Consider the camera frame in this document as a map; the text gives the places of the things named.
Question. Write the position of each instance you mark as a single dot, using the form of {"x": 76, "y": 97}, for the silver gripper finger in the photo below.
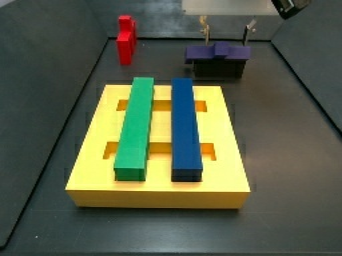
{"x": 205, "y": 29}
{"x": 249, "y": 30}

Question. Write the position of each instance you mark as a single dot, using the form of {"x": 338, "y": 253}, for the purple comb-shaped block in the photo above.
{"x": 221, "y": 50}

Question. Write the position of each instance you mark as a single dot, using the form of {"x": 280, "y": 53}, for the yellow slotted board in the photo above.
{"x": 223, "y": 188}

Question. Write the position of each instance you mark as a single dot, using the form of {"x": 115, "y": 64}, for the red comb-shaped block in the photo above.
{"x": 126, "y": 39}

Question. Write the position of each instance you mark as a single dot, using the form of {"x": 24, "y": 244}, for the blue long bar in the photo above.
{"x": 187, "y": 165}

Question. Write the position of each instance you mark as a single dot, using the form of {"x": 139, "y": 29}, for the green long bar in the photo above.
{"x": 130, "y": 163}

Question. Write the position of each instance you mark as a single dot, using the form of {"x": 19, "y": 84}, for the black angle bracket fixture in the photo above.
{"x": 219, "y": 68}

